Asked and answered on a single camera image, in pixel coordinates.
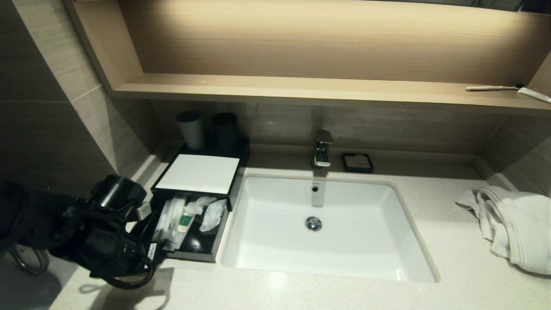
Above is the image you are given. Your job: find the long white toothbrush packet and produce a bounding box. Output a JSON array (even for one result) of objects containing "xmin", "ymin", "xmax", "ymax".
[{"xmin": 153, "ymin": 196, "xmax": 189, "ymax": 252}]

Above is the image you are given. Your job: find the black glossy box drawer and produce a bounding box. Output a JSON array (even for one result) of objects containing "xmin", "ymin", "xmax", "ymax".
[{"xmin": 129, "ymin": 192, "xmax": 233, "ymax": 263}]

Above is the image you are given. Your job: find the clear plastic packet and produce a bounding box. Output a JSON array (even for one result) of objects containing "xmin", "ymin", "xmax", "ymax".
[
  {"xmin": 201, "ymin": 199, "xmax": 227, "ymax": 235},
  {"xmin": 184, "ymin": 196, "xmax": 218, "ymax": 217}
]

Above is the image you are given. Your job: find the green label sachet in drawer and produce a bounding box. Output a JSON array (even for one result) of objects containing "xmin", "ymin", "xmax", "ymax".
[{"xmin": 174, "ymin": 209, "xmax": 202, "ymax": 252}]

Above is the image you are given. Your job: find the white bathtub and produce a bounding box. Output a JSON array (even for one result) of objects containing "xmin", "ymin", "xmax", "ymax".
[{"xmin": 0, "ymin": 252, "xmax": 82, "ymax": 310}]

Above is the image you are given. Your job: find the grey cup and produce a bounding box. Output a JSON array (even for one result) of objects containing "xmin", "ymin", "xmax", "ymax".
[{"xmin": 176, "ymin": 111, "xmax": 205, "ymax": 151}]

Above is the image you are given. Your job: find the black cup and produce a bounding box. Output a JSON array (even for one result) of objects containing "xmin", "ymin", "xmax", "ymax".
[{"xmin": 211, "ymin": 113, "xmax": 238, "ymax": 152}]

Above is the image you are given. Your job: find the chrome sink faucet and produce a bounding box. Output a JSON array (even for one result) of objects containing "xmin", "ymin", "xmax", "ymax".
[{"xmin": 311, "ymin": 130, "xmax": 334, "ymax": 169}]

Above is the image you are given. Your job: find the black square soap dish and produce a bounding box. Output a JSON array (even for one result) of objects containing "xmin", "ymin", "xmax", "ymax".
[{"xmin": 341, "ymin": 152, "xmax": 375, "ymax": 174}]

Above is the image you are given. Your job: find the white ceramic sink basin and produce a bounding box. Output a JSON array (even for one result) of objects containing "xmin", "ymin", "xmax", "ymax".
[{"xmin": 221, "ymin": 174, "xmax": 440, "ymax": 284}]

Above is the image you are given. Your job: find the white towel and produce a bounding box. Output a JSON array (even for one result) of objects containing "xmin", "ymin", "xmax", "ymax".
[{"xmin": 454, "ymin": 185, "xmax": 551, "ymax": 276}]

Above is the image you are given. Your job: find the beige toothbrush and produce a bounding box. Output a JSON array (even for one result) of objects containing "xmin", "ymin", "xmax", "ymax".
[{"xmin": 465, "ymin": 83, "xmax": 523, "ymax": 92}]

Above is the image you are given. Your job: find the white toothpaste tube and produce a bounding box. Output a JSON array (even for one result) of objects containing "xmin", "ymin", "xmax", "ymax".
[{"xmin": 516, "ymin": 87, "xmax": 551, "ymax": 105}]

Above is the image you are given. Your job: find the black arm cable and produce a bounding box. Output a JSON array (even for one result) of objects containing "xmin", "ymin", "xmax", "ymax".
[{"xmin": 100, "ymin": 241, "xmax": 156, "ymax": 290}]

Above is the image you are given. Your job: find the metal shower hose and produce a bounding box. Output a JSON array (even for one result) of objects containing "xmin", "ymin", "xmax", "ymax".
[{"xmin": 8, "ymin": 245, "xmax": 50, "ymax": 276}]

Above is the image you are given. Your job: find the wooden wall shelf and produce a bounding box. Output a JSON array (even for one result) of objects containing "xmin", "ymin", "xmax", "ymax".
[{"xmin": 113, "ymin": 72, "xmax": 551, "ymax": 116}]

